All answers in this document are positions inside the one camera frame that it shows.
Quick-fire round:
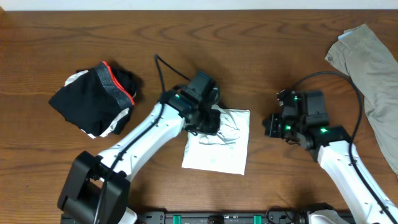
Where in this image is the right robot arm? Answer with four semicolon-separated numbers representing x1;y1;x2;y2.
262;90;397;223

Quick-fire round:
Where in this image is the white printed t-shirt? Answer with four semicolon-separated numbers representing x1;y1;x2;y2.
182;105;251;175

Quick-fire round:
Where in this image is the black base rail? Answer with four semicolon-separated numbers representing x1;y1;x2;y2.
136;210;298;224

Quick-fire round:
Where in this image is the grey khaki garment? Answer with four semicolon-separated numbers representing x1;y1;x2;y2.
325;24;397;173

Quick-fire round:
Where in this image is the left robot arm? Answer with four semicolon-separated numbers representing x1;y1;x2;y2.
57;88;220;223

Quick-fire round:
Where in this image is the black shorts red waistband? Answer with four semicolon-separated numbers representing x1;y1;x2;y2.
49;61;139;139

